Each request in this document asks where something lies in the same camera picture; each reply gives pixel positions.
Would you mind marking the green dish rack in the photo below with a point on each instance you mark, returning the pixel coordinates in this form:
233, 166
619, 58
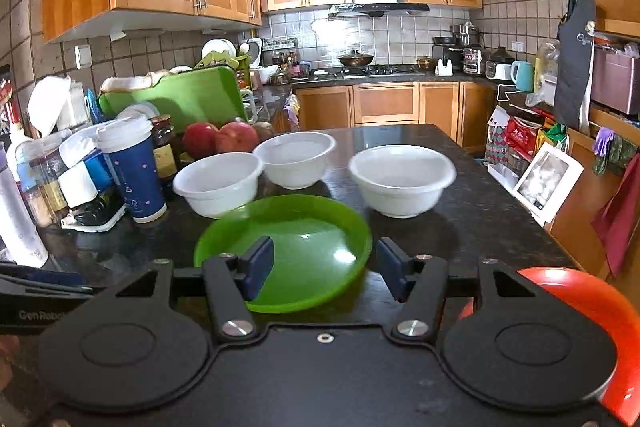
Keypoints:
235, 62

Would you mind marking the dark printed snack bag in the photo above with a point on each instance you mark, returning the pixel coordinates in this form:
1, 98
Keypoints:
6, 102

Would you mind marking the purple rubber glove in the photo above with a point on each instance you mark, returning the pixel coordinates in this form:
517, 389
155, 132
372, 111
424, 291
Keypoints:
602, 139

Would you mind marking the red cloth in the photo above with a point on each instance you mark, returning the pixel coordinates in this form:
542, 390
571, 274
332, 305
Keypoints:
620, 217

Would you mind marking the green plastic plate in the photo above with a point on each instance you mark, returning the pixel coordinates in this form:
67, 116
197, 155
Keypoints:
310, 232

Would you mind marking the stainless steel pot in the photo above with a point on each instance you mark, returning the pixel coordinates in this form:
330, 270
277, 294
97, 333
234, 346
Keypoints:
466, 34

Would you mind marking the wooden base cabinets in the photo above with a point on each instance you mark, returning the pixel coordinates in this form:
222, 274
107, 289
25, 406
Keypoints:
385, 104

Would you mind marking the white wall switch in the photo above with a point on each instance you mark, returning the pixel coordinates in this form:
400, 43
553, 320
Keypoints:
83, 57

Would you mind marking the blue paper cup white lid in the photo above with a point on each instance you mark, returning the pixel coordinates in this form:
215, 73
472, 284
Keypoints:
135, 177

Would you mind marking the black range hood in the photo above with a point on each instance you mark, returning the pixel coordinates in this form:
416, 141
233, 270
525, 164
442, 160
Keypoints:
380, 9

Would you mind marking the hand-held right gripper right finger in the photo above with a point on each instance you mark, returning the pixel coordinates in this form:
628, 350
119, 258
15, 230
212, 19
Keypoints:
392, 267

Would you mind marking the clear spice bottle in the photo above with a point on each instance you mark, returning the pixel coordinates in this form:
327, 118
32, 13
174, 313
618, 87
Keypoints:
55, 187
32, 192

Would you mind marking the dark wok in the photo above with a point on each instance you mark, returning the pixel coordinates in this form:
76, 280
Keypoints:
356, 58

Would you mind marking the plaid gift bag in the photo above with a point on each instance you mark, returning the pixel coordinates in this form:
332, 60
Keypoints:
495, 142

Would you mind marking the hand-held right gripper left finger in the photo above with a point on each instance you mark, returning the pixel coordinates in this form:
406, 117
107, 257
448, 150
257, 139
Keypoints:
260, 264

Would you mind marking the glass jar with red lid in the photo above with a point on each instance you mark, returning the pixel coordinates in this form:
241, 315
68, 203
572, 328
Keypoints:
165, 152

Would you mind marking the red gift bag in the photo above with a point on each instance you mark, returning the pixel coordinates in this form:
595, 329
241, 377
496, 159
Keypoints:
520, 139

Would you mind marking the red apple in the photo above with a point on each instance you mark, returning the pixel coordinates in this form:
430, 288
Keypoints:
235, 137
197, 139

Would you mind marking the clear water bottle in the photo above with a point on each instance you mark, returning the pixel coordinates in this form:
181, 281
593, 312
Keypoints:
20, 217

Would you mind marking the wooden side cabinet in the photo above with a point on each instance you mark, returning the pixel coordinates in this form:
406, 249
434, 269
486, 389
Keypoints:
575, 227

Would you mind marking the gas stove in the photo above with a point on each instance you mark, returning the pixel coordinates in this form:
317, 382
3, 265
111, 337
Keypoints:
380, 71

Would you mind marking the row of condiment bottles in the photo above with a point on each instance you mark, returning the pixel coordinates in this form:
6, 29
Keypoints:
290, 64

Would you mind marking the pink microwave oven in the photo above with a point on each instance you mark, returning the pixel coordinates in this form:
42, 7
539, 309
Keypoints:
617, 82

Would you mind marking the hanging kitchen cloths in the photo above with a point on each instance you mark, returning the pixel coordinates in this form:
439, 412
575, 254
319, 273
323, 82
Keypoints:
291, 112

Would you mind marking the dark electric cooker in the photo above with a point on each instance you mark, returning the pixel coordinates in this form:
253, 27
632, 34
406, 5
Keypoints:
500, 59

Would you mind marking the clear plastic bag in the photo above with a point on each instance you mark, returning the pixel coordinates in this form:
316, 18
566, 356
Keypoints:
545, 72

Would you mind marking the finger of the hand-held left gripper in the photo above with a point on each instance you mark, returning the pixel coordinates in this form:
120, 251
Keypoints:
50, 279

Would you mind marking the cotton swab container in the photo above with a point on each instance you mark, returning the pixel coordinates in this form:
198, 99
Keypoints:
75, 104

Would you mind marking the white plastic bowl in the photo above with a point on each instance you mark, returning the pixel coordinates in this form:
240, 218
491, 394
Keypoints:
295, 162
215, 187
400, 192

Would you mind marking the white picture box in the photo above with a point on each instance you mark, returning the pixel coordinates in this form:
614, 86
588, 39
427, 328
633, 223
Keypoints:
547, 182

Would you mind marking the white plastic bag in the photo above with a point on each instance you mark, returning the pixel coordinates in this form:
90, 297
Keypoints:
47, 104

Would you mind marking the red plastic plate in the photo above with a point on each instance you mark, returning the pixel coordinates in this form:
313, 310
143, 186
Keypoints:
590, 292

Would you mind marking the dark apron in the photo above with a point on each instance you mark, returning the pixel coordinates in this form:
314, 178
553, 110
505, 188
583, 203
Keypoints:
575, 57

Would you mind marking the blue plastic utensil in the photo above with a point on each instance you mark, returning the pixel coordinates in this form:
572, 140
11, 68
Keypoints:
93, 104

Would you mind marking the black and white holder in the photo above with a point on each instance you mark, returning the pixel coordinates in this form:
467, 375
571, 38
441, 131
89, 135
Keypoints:
95, 212

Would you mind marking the teal electric kettle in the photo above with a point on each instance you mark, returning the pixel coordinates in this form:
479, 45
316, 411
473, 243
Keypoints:
523, 77

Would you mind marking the stack of pale food containers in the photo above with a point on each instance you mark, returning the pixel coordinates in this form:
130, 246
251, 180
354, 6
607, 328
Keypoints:
140, 109

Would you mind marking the brown kiwi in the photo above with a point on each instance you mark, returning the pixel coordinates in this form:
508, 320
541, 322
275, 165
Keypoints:
262, 131

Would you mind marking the blue wet wipes pack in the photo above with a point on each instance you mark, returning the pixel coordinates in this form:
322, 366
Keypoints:
85, 152

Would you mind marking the green cutting board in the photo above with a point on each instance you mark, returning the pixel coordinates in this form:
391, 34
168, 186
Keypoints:
195, 97

